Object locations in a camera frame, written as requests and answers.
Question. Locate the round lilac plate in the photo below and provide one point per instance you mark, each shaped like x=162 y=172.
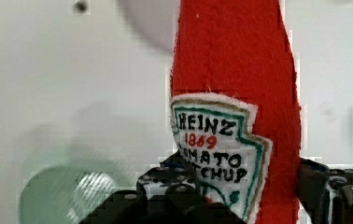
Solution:
x=154 y=20

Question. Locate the red ketchup bottle plush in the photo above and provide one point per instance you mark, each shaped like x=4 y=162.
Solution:
x=235 y=109

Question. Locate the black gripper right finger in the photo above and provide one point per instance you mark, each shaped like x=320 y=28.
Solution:
x=326 y=194

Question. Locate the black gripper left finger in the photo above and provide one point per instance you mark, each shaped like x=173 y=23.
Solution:
x=167 y=194

